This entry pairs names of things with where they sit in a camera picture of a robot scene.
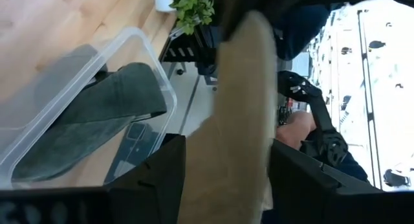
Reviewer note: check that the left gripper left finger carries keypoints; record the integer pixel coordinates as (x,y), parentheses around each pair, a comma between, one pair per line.
(152,188)

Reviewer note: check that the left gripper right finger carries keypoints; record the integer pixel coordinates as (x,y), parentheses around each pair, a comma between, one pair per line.
(300,191)

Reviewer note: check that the beige hat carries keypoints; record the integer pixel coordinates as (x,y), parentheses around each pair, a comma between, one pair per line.
(239,120)

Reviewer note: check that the grey cloth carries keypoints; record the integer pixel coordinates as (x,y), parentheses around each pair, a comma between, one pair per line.
(103,101)

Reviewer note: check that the person's hand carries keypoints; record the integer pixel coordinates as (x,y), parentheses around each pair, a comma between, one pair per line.
(296,128)

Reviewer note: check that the clear plastic storage bin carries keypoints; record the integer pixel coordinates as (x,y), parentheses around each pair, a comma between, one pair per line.
(81,65)

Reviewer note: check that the person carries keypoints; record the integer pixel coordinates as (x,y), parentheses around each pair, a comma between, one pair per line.
(300,26)

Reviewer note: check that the green plant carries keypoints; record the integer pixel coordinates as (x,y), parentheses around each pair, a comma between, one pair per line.
(192,8)

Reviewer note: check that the white plant pot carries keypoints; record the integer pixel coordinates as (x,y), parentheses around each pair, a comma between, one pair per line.
(164,0)

